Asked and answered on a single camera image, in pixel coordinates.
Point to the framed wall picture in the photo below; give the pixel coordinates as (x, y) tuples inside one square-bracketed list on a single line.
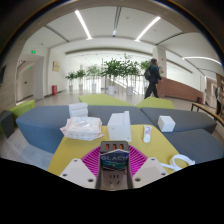
[(56, 66)]

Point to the white box with upright flap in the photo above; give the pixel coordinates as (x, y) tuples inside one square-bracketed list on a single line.
[(119, 128)]

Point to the brown wooden counter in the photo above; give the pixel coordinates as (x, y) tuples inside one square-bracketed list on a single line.
[(181, 89)]

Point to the green exit sign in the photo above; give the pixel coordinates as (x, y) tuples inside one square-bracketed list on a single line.
[(33, 52)]

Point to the flat white stacked box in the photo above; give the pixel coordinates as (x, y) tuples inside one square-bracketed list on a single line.
[(78, 109)]

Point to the red bin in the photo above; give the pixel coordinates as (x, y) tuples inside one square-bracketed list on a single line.
[(54, 90)]

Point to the potted green plants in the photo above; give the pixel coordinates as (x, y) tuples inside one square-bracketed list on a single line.
[(113, 68)]

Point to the long grey sofa seat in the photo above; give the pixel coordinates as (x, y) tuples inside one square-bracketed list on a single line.
[(43, 125)]

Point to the dark grey seat block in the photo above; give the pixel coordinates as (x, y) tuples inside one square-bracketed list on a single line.
[(6, 122)]

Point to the long green seat cushion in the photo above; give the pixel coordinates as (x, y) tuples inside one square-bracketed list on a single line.
[(103, 99)]

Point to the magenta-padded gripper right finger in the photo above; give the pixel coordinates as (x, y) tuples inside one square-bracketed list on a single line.
[(150, 171)]

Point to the small white cube box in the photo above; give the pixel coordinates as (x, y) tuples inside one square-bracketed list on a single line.
[(166, 124)]

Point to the pink-white tissue pack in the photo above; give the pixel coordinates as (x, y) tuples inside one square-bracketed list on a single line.
[(82, 128)]

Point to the large grey sofa seat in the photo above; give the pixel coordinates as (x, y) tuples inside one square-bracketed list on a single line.
[(196, 145)]

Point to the white tube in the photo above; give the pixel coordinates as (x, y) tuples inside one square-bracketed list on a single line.
[(147, 134)]

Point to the long ceiling lights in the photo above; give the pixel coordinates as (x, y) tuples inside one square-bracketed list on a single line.
[(83, 25)]

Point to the person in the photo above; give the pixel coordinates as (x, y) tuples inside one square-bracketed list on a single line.
[(153, 76)]

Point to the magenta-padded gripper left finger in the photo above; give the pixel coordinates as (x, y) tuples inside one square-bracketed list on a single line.
[(78, 173)]

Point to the wooden bench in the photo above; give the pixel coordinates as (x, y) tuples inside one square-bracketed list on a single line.
[(208, 110)]

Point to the short green seat cushion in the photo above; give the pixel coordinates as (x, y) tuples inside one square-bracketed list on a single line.
[(155, 103)]

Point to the green side seat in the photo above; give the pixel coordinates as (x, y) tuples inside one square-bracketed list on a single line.
[(21, 108)]

